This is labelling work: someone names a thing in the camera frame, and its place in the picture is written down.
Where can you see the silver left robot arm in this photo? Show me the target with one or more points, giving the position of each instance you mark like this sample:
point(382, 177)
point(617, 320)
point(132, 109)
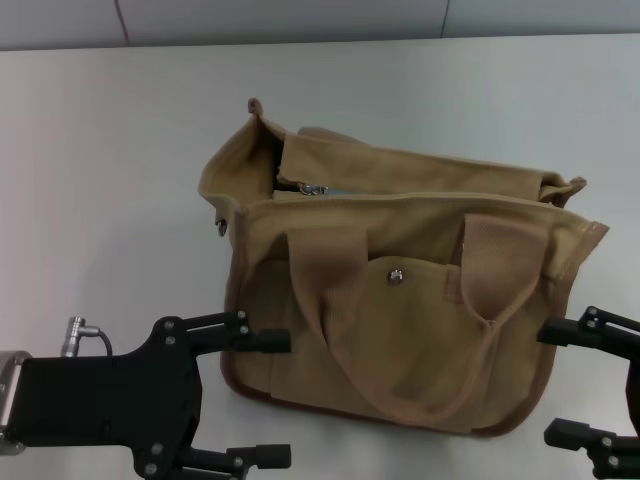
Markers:
point(7, 400)

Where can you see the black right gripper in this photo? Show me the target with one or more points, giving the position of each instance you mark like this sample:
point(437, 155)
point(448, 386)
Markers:
point(634, 395)

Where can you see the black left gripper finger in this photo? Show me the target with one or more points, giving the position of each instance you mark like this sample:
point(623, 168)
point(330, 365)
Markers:
point(260, 455)

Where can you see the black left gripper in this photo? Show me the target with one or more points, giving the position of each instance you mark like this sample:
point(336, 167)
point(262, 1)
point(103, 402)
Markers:
point(105, 395)

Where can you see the khaki canvas food bag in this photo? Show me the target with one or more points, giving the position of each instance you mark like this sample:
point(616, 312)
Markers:
point(400, 320)

